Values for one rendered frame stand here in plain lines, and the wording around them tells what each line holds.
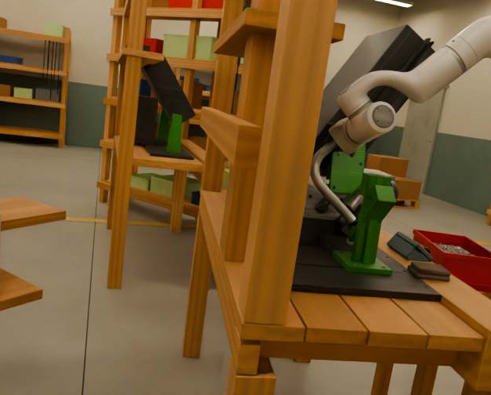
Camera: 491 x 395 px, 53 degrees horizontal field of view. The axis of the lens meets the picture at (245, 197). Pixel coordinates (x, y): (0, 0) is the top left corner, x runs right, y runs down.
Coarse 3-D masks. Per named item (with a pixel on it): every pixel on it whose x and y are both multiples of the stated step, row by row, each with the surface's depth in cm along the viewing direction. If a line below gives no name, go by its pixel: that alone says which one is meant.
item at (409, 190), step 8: (368, 160) 833; (376, 160) 813; (384, 160) 804; (392, 160) 810; (400, 160) 815; (408, 160) 821; (368, 168) 832; (376, 168) 812; (384, 168) 808; (392, 168) 813; (400, 168) 819; (400, 176) 823; (400, 184) 778; (408, 184) 784; (416, 184) 790; (400, 192) 782; (408, 192) 788; (416, 192) 794; (400, 200) 783; (408, 200) 789; (416, 200) 796
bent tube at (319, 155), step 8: (328, 144) 156; (336, 144) 156; (320, 152) 155; (328, 152) 156; (312, 160) 155; (320, 160) 155; (312, 168) 155; (312, 176) 155; (320, 176) 155; (320, 184) 154; (320, 192) 156; (328, 192) 155; (328, 200) 156; (336, 200) 155; (336, 208) 156; (344, 208) 155; (344, 216) 156; (352, 216) 156
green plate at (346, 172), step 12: (336, 156) 162; (348, 156) 163; (360, 156) 164; (336, 168) 162; (348, 168) 163; (360, 168) 163; (336, 180) 162; (348, 180) 163; (360, 180) 163; (336, 192) 162; (348, 192) 162
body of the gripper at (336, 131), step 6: (342, 120) 144; (336, 126) 145; (342, 126) 142; (330, 132) 150; (336, 132) 146; (342, 132) 143; (336, 138) 148; (342, 138) 145; (342, 144) 148; (348, 144) 145; (360, 144) 142; (348, 150) 148; (354, 150) 146
